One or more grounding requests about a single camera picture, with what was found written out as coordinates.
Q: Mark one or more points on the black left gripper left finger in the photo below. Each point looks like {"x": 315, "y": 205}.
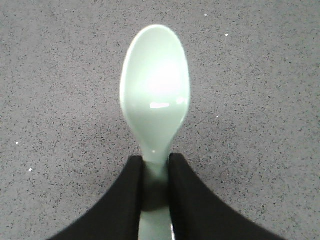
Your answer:
{"x": 116, "y": 216}

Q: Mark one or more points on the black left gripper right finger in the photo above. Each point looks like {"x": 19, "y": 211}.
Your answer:
{"x": 198, "y": 214}

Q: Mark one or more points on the mint green plastic spoon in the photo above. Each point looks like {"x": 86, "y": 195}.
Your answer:
{"x": 155, "y": 96}

